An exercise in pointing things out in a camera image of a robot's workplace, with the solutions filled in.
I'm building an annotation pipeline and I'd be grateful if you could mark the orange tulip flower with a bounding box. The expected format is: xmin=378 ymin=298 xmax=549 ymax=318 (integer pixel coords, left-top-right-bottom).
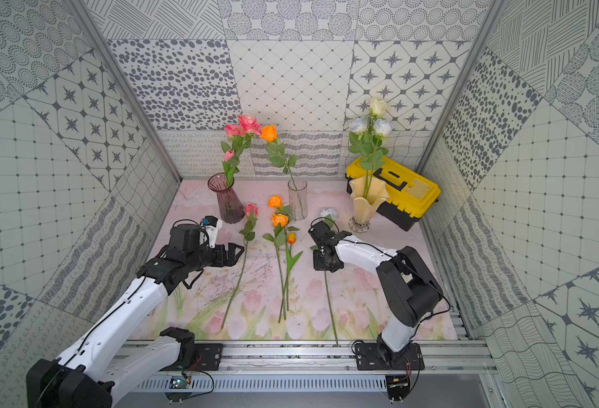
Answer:
xmin=280 ymin=227 xmax=303 ymax=320

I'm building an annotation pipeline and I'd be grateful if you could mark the pink rosebud flower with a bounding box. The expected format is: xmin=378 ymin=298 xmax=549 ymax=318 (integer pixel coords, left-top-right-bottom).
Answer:
xmin=221 ymin=202 xmax=259 ymax=329

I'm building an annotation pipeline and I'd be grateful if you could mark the pink tulip flower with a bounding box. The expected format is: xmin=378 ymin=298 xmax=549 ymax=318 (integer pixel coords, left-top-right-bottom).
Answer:
xmin=222 ymin=150 xmax=237 ymax=187

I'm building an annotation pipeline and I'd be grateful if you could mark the orange rose large stem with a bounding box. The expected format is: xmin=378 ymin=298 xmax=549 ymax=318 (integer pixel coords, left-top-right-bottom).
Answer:
xmin=260 ymin=125 xmax=298 ymax=190

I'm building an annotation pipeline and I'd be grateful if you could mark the pink rose stem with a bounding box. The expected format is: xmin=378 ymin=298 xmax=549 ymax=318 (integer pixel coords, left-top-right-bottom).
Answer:
xmin=231 ymin=114 xmax=263 ymax=153
xmin=221 ymin=125 xmax=244 ymax=166

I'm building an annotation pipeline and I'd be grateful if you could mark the blue white rose stem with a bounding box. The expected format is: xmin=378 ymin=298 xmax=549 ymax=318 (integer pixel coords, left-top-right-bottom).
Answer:
xmin=350 ymin=117 xmax=375 ymax=198

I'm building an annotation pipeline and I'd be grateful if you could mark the cream white rose stem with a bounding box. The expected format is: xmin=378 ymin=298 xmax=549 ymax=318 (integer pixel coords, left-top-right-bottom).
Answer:
xmin=362 ymin=98 xmax=392 ymax=198

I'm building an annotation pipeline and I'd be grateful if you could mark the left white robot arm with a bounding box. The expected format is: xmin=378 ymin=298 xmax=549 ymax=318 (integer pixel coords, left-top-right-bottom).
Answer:
xmin=26 ymin=216 xmax=244 ymax=407

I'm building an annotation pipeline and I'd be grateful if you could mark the purple ribbed glass vase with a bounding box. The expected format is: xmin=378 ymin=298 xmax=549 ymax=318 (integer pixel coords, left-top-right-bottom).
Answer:
xmin=208 ymin=173 xmax=244 ymax=224

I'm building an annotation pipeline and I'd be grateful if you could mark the cream fluted vase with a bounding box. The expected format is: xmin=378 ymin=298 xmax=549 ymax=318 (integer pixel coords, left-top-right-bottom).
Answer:
xmin=348 ymin=176 xmax=390 ymax=234

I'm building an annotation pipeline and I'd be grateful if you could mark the clear textured glass vase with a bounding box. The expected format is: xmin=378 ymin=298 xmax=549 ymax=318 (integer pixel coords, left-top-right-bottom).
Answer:
xmin=287 ymin=177 xmax=308 ymax=220

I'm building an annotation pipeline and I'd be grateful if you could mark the yellow black toolbox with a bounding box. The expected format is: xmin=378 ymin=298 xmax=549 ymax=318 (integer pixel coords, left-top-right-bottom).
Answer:
xmin=345 ymin=157 xmax=441 ymax=231

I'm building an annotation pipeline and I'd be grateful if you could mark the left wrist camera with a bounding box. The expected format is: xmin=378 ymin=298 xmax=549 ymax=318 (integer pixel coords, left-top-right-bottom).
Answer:
xmin=202 ymin=216 xmax=223 ymax=248

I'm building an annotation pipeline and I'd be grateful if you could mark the white perforated cable tray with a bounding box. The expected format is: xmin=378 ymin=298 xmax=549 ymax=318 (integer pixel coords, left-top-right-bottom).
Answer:
xmin=134 ymin=373 xmax=386 ymax=393

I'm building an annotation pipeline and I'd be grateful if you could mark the aluminium rail base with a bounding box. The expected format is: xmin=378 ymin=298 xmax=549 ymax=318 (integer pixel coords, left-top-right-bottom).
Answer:
xmin=197 ymin=340 xmax=498 ymax=374

